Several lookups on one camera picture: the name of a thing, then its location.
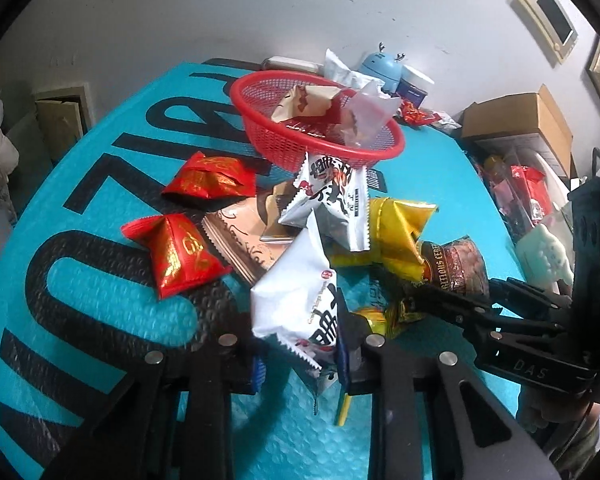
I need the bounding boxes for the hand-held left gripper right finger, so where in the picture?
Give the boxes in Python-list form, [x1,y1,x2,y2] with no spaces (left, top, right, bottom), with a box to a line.
[334,310,563,480]

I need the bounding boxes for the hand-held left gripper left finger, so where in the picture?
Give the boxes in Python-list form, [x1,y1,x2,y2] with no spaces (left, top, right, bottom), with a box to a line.
[42,332,268,480]

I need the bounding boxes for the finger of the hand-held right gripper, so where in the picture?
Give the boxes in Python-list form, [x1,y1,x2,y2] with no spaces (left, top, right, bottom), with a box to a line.
[486,276,576,318]
[402,280,566,356]

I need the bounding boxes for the brown cereal snack packet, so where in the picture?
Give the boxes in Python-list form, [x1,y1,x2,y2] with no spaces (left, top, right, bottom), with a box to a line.
[415,235,491,301]

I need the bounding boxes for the white black-print snack packet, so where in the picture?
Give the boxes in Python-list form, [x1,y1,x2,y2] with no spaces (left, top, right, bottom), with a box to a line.
[277,152,371,252]
[250,209,342,373]

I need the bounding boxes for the brown cake snack packet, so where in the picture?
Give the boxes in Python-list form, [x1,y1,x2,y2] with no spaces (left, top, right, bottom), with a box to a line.
[259,180,308,245]

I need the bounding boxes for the red plastic basket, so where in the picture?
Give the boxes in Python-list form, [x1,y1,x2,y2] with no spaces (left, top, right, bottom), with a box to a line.
[230,71,407,173]

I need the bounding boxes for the person's right hand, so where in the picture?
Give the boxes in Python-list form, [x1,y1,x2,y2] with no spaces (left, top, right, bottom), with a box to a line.
[517,390,600,436]

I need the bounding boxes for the mint silicone mould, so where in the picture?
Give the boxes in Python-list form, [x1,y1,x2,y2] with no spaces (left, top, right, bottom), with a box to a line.
[515,224,576,291]

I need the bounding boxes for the small yellow snack packet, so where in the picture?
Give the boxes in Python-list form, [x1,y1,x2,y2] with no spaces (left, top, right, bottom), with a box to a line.
[352,300,426,341]

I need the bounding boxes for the red packaged snack bag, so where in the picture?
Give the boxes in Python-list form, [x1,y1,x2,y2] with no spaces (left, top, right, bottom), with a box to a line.
[510,165,551,221]

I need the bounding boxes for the red gold-print snack packet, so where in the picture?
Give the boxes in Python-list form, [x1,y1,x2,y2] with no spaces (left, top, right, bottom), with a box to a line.
[161,152,257,202]
[121,214,233,300]

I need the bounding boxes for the cardboard box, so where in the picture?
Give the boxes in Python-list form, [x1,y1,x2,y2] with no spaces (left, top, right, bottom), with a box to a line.
[461,84,576,176]

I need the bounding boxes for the crumpled white plastic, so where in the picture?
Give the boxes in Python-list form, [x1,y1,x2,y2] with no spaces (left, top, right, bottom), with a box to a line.
[430,110,463,133]

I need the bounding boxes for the red yellow snack packet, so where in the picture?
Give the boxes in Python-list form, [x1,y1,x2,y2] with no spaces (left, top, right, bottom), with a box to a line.
[399,100,443,127]

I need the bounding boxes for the translucent white snack packet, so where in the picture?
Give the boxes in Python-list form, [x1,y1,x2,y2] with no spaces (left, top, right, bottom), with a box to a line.
[340,82,403,148]

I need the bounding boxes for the purple jar white lid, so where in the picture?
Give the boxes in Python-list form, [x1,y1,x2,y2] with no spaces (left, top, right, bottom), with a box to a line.
[395,66,436,106]

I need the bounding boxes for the light blue deer humidifier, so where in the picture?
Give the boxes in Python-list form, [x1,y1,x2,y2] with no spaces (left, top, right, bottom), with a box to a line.
[356,42,406,92]

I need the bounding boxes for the beige red snack packet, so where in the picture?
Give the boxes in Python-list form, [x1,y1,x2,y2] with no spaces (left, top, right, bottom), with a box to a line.
[270,85,356,133]

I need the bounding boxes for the white power bank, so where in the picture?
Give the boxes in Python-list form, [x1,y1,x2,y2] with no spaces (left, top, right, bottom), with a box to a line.
[260,56,325,73]

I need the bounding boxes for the teal bubble mat black print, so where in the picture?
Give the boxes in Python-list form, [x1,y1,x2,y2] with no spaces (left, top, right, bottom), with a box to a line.
[0,60,526,480]

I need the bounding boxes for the cream picture frame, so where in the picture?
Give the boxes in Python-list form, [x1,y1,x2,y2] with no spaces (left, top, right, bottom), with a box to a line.
[517,0,580,65]

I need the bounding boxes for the wall access panel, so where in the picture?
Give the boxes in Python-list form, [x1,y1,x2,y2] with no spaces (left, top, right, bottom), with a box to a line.
[32,82,98,166]

